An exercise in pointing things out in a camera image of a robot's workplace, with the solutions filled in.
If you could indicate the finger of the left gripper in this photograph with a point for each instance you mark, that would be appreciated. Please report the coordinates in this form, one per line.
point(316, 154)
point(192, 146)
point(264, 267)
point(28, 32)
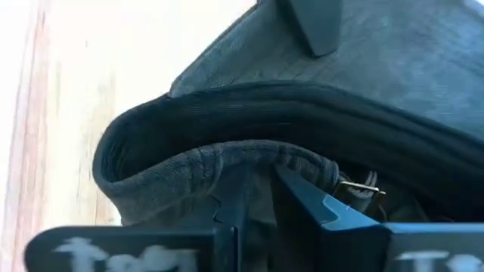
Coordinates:
point(317, 26)

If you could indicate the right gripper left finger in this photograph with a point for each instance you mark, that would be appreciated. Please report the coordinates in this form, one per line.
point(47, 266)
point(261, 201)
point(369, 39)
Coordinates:
point(227, 245)

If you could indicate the black baseball cap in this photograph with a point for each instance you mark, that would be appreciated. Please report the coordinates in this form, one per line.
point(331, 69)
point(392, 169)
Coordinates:
point(378, 94)

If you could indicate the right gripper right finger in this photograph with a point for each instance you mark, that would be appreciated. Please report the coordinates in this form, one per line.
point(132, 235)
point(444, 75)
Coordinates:
point(351, 245)

